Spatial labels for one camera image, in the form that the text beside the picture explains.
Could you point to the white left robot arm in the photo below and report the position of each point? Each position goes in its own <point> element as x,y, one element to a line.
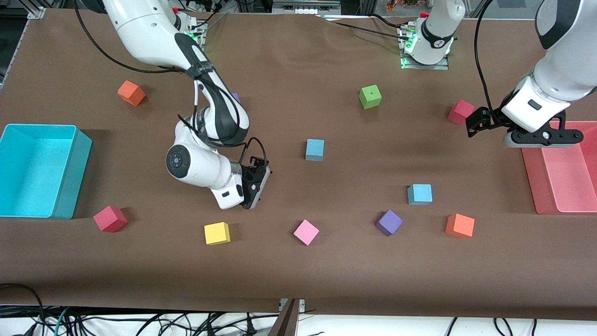
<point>564,74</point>

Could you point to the red foam cube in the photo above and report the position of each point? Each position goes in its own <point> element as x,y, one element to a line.
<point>109,218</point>
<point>461,112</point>

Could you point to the dark wedge-shaped stand leg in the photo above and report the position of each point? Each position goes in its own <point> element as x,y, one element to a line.
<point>287,324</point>

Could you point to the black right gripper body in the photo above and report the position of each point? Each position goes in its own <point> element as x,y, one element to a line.
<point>252,173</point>

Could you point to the light blue foam cube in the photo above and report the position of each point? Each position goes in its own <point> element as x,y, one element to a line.
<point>419,194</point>
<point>315,149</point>

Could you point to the pink foam cube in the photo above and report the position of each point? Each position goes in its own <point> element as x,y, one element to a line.
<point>306,232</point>

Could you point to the orange foam cube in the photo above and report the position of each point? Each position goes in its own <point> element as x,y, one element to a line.
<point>460,225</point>
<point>130,92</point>

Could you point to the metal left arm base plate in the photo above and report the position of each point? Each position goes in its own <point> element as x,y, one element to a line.
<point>443,65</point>

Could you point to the cyan plastic bin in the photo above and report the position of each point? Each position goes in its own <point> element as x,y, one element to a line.
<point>32,172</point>

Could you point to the aluminium frame corner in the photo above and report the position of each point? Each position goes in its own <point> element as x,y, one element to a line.
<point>36,13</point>

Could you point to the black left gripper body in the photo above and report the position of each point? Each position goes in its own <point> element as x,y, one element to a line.
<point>489,119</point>

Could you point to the orange plastic object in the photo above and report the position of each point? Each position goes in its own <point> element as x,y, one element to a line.
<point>401,3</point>

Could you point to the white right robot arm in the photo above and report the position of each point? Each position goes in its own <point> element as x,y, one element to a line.
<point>140,32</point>

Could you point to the purple foam cube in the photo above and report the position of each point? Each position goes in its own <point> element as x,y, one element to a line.
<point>236,97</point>
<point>389,222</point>

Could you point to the pink plastic bin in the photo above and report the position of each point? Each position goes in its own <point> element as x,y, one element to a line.
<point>566,177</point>

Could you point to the green foam cube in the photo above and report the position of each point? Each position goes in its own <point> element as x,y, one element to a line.
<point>370,96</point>

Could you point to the yellow foam cube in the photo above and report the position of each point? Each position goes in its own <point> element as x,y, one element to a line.
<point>217,233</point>

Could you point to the brown table cover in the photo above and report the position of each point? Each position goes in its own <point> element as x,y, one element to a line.
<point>326,261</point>

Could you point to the grey device behind table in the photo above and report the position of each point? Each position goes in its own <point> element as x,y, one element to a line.
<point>303,6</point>

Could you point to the small metal bracket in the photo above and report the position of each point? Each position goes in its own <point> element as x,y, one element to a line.
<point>301,304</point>

